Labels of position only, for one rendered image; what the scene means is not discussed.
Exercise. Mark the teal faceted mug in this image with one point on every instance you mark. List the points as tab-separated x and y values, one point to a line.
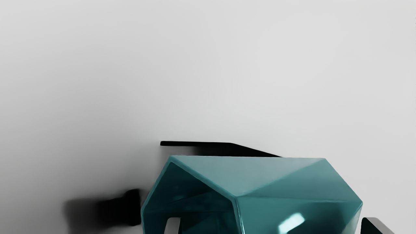
276	182

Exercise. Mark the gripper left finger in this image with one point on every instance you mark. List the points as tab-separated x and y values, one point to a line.
172	226

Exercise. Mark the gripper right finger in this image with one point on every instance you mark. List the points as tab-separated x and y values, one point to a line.
373	227

